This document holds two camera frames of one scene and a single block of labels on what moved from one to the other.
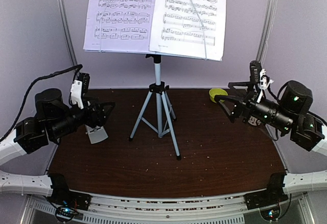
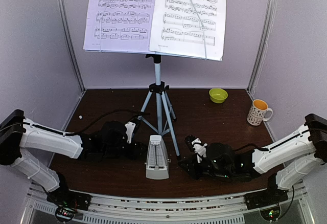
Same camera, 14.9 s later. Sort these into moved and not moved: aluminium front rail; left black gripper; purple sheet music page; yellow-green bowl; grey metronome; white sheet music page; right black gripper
Moved: grey metronome; left black gripper; right black gripper
Not moved: yellow-green bowl; purple sheet music page; aluminium front rail; white sheet music page
